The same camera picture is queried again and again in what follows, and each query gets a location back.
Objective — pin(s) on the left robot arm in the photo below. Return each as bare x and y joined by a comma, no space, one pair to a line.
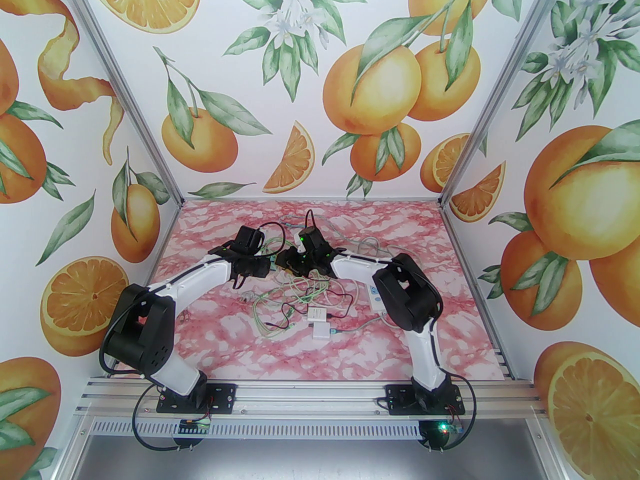
200,278

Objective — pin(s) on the white power strip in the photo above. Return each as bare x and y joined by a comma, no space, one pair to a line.
377,295

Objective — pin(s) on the aluminium frame post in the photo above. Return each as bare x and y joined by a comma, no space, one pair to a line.
123,83
502,85

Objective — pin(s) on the black round controller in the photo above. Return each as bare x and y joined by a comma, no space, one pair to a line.
432,438

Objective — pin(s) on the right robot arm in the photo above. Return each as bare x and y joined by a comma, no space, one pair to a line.
360,268

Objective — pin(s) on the aluminium table side rail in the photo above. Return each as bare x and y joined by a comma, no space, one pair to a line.
469,268

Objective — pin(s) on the blue circuit board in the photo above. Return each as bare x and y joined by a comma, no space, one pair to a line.
195,427

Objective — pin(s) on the aluminium wall base bar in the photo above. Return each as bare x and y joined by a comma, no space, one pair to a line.
310,200

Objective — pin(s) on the small white charger adapter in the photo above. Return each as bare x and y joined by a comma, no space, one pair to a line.
318,314

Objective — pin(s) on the large white charger adapter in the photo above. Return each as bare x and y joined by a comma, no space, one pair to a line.
321,332

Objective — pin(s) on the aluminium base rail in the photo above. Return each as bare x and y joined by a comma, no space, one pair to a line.
310,398

